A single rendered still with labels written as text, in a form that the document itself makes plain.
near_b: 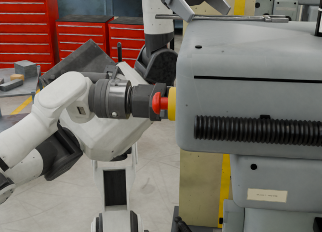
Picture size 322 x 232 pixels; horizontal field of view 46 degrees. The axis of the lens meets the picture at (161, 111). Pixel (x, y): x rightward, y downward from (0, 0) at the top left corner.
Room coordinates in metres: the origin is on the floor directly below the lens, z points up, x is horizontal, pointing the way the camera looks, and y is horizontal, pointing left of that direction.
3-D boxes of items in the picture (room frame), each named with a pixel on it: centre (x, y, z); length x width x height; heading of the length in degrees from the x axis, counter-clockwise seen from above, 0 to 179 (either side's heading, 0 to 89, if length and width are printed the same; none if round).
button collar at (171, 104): (0.63, -0.02, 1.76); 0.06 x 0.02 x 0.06; 173
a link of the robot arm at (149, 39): (1.18, 0.01, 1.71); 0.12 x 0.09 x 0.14; 17
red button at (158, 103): (0.63, 0.00, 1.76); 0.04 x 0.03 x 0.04; 173
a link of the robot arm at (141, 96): (0.79, 0.05, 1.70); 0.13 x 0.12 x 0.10; 173
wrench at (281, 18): (0.73, -0.11, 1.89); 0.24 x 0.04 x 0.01; 84
